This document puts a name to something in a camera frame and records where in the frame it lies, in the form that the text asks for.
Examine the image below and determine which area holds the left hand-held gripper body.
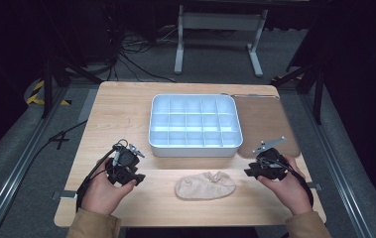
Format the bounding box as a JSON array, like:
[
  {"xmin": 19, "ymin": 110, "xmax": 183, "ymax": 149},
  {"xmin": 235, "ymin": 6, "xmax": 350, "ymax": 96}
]
[{"xmin": 105, "ymin": 138, "xmax": 146, "ymax": 186}]

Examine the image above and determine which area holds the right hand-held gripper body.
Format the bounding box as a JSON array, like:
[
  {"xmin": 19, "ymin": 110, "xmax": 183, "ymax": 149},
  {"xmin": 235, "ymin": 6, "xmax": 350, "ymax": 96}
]
[{"xmin": 253, "ymin": 136, "xmax": 291, "ymax": 181}]

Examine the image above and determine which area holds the beige sock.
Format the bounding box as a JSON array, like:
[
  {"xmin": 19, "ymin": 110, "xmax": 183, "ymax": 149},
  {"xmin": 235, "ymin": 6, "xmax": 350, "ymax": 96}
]
[{"xmin": 175, "ymin": 171, "xmax": 237, "ymax": 201}]

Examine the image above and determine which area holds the white divided storage box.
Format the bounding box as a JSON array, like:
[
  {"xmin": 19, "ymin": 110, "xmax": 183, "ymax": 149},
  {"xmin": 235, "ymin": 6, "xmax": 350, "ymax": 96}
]
[{"xmin": 148, "ymin": 93, "xmax": 244, "ymax": 159}]

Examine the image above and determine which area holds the person's right hand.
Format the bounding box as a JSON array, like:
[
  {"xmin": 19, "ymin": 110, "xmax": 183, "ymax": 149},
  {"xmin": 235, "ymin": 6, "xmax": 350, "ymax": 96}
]
[{"xmin": 257, "ymin": 156, "xmax": 313, "ymax": 216}]

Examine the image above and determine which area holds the person's left hand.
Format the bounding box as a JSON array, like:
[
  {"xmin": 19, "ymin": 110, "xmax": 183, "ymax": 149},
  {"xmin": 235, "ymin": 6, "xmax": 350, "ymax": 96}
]
[{"xmin": 80, "ymin": 159, "xmax": 137, "ymax": 216}]

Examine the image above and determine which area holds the brown flat mat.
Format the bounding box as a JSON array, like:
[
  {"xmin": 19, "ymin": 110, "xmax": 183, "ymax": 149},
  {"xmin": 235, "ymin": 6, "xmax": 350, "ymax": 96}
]
[{"xmin": 221, "ymin": 93, "xmax": 302, "ymax": 159}]

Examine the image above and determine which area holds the grey floor strip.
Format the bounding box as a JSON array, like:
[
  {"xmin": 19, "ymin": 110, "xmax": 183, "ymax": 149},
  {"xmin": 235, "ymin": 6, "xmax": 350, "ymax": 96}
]
[{"xmin": 77, "ymin": 88, "xmax": 99, "ymax": 123}]

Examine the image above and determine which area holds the black metal stand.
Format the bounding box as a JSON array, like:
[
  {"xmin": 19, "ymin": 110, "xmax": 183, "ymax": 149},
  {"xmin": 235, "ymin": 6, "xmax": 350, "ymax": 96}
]
[
  {"xmin": 40, "ymin": 56, "xmax": 104, "ymax": 119},
  {"xmin": 271, "ymin": 62, "xmax": 326, "ymax": 126}
]

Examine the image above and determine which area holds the yellow black floor tape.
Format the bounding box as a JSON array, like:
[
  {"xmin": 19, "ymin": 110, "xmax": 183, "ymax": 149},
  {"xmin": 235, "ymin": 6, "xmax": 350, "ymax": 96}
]
[{"xmin": 26, "ymin": 79, "xmax": 72, "ymax": 107}]

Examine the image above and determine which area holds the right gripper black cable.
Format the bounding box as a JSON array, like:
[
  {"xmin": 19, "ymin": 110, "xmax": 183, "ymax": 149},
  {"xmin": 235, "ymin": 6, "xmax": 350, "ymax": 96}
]
[{"xmin": 258, "ymin": 158, "xmax": 314, "ymax": 208}]

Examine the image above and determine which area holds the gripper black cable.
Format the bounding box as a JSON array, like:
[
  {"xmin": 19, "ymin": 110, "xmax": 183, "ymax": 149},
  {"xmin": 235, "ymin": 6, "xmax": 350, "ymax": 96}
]
[
  {"xmin": 258, "ymin": 158, "xmax": 314, "ymax": 208},
  {"xmin": 75, "ymin": 138, "xmax": 130, "ymax": 212}
]

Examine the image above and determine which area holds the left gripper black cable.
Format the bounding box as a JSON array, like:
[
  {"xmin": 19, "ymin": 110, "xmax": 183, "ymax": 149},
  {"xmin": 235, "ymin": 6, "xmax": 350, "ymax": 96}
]
[{"xmin": 75, "ymin": 138, "xmax": 130, "ymax": 212}]

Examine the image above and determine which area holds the aluminium floor rail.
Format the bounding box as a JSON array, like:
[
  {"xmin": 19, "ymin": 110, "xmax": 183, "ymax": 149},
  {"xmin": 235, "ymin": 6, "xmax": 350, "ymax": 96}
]
[
  {"xmin": 299, "ymin": 93, "xmax": 375, "ymax": 238},
  {"xmin": 0, "ymin": 87, "xmax": 70, "ymax": 238}
]

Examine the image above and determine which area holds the black floor cable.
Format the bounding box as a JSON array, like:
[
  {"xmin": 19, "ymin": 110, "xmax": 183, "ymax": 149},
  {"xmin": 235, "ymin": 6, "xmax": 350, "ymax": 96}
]
[{"xmin": 20, "ymin": 119, "xmax": 88, "ymax": 173}]

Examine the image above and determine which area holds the bundle of black floor cables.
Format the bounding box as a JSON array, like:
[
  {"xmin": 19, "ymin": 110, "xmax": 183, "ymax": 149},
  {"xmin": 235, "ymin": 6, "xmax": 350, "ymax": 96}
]
[{"xmin": 107, "ymin": 28, "xmax": 178, "ymax": 83}]

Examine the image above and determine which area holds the white metal desk frame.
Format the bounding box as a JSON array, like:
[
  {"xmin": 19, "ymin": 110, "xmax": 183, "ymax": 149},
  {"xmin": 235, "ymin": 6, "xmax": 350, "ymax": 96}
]
[{"xmin": 174, "ymin": 4, "xmax": 269, "ymax": 78}]

